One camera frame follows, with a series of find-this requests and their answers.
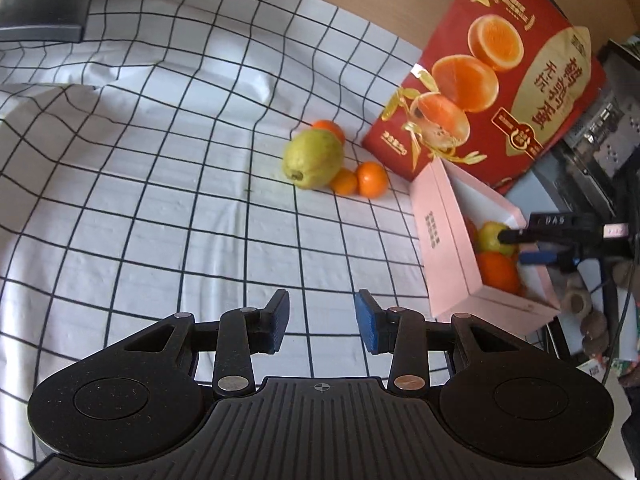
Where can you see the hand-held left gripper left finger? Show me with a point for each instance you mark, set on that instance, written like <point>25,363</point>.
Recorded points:
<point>280,317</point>

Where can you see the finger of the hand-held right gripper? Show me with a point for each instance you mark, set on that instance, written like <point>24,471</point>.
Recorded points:
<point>515,236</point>
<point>537,258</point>

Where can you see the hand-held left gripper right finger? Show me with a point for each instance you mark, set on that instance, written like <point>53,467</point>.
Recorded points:
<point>367,320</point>

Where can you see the green guava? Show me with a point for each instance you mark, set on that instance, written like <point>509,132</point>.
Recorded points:
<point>312,157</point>
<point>490,237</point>

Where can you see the medium rough-skinned orange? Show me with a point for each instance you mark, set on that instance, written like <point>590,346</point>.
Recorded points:
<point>497,272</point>

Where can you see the large smooth orange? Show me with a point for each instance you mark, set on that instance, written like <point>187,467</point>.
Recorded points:
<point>471,230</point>

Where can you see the pink cardboard box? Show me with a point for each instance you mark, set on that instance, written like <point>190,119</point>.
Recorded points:
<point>445,240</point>

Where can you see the small tangerine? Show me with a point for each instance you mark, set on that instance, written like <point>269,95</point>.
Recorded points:
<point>345,184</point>
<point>330,127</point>
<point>372,180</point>

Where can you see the brown round object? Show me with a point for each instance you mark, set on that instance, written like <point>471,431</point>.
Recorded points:
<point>595,327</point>
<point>575,302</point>

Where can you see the red and gold printed bag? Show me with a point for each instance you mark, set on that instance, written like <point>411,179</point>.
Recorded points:
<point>540,85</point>

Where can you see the white black-checked cloth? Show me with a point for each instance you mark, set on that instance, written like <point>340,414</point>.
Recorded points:
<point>150,210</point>

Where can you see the dark grey flat device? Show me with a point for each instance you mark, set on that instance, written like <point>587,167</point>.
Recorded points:
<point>40,5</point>

